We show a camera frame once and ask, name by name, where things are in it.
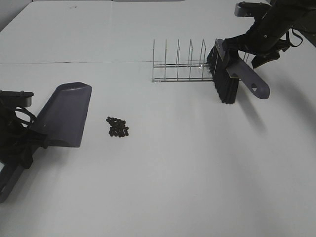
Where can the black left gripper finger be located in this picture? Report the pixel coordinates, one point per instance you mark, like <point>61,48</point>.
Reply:
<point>25,157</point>
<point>37,139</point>

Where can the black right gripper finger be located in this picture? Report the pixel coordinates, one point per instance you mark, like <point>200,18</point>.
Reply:
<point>240,43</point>
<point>262,58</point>

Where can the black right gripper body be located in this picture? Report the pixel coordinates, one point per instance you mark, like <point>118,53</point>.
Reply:
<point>264,36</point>

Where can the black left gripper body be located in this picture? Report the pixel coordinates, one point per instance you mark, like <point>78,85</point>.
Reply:
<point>12,135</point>

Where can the grey plastic dustpan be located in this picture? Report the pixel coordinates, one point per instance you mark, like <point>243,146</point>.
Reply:
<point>62,118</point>

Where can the grey brush black bristles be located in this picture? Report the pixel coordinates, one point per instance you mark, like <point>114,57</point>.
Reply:
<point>228,69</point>

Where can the pile of coffee beans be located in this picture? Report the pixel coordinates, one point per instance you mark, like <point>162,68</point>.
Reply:
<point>117,128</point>

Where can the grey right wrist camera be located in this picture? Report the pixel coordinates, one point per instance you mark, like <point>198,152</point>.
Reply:
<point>251,9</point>

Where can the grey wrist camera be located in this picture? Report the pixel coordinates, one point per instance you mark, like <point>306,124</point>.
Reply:
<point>251,9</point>
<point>15,99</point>

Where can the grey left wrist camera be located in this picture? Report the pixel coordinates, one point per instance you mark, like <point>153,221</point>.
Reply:
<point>15,99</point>

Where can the chrome wire dish rack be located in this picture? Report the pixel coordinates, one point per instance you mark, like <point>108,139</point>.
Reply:
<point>179,70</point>

